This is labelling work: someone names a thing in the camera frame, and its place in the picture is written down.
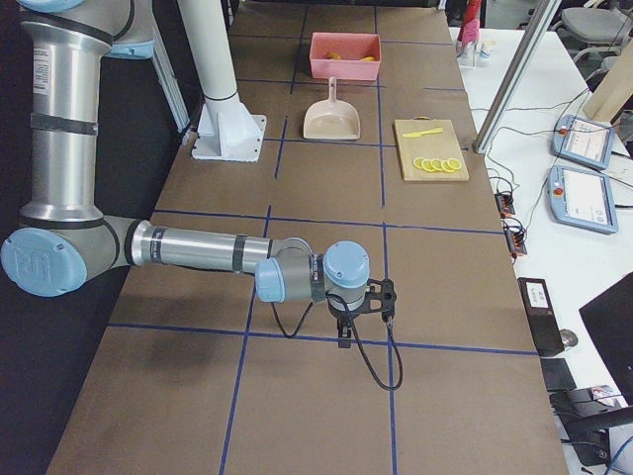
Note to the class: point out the yellow-green plastic knife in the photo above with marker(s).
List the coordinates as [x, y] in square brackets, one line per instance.
[418, 134]

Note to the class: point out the aluminium frame post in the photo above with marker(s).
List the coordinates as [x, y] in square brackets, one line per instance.
[534, 32]

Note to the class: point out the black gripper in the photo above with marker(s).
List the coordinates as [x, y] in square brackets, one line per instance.
[342, 316]

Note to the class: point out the lemon slice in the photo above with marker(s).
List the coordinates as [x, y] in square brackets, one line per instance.
[453, 164]

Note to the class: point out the white paper cup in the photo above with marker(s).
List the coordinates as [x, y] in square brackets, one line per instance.
[487, 48]

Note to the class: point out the black monitor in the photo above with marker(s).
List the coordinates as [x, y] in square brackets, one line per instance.
[608, 320]

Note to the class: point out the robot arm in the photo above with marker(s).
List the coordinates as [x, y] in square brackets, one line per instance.
[137, 148]

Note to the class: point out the orange black adapter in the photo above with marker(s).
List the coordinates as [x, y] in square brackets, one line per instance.
[515, 239]
[504, 201]

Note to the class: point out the teach pendant tablet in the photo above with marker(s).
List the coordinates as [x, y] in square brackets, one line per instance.
[582, 199]
[583, 141]

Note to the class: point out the beige plastic dustpan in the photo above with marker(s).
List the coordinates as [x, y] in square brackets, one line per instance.
[332, 119]

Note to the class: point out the yellow lemon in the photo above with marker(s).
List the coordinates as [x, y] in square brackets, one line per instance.
[333, 55]

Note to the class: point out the grey office chair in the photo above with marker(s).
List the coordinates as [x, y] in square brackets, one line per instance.
[600, 30]

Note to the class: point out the black power box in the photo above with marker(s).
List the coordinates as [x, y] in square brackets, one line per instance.
[540, 316]

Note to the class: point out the pink plastic bin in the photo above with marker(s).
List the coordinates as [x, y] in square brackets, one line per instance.
[351, 47]

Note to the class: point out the bamboo cutting board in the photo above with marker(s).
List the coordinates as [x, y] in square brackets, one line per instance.
[424, 159]

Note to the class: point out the pink rolled towel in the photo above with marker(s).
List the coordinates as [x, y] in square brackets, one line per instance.
[470, 28]

